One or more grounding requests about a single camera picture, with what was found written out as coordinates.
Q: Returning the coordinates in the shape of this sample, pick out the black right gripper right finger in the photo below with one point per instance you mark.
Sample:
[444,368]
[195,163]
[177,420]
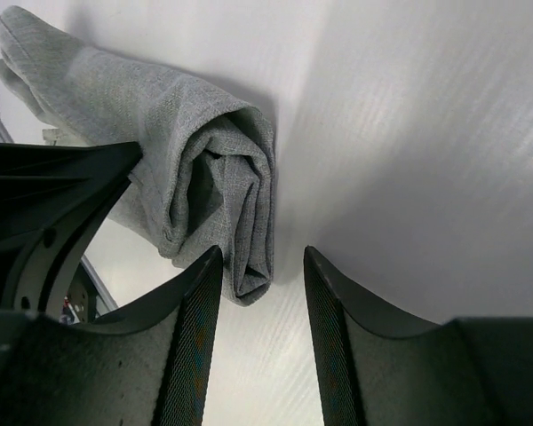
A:
[377,364]

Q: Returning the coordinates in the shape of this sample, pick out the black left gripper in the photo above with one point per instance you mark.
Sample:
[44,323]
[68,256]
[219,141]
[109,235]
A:
[53,200]

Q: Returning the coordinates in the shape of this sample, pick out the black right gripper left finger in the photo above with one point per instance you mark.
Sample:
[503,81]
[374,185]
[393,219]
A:
[146,363]

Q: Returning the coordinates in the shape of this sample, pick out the grey cloth napkin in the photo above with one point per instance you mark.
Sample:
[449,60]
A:
[206,175]

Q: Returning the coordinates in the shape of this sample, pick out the aluminium front rail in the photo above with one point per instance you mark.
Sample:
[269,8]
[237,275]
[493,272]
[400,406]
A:
[100,301]

